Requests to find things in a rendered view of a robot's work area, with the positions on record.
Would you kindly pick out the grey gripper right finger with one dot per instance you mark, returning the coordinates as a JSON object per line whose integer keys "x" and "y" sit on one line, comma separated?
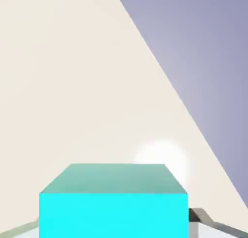
{"x": 205, "y": 227}

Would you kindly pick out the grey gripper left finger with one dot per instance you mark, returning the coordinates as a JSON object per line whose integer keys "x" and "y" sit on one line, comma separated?
{"x": 21, "y": 231}

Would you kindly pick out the small cyan cube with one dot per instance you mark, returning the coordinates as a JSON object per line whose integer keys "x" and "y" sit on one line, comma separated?
{"x": 113, "y": 209}

